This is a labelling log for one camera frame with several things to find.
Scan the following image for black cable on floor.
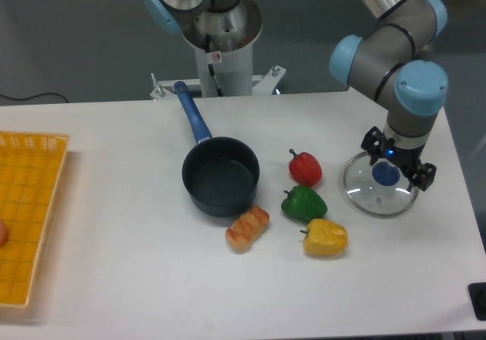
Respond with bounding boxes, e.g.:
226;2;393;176
0;92;70;103

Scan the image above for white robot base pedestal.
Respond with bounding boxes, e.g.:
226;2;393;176
150;0;286;100

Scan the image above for glass pot lid blue knob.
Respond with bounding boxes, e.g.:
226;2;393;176
343;151;419;218

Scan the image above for black object table edge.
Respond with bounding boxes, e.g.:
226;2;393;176
468;282;486;321

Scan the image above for red bell pepper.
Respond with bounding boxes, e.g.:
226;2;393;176
289;149;323;187

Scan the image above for green bell pepper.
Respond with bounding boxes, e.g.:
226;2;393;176
281;184;328;224

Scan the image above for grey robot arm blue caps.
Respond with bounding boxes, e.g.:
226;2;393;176
143;0;448;190

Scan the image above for toy bread pastry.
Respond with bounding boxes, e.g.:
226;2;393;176
225;206;270;253

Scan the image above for yellow woven basket tray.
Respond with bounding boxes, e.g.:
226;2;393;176
1;131;70;308

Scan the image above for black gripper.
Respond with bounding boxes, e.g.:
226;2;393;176
361;127;437;191

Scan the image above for yellow bell pepper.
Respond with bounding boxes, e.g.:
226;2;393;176
300;219;349;257

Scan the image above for black saucepan blue handle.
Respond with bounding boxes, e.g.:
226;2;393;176
174;81;260;217

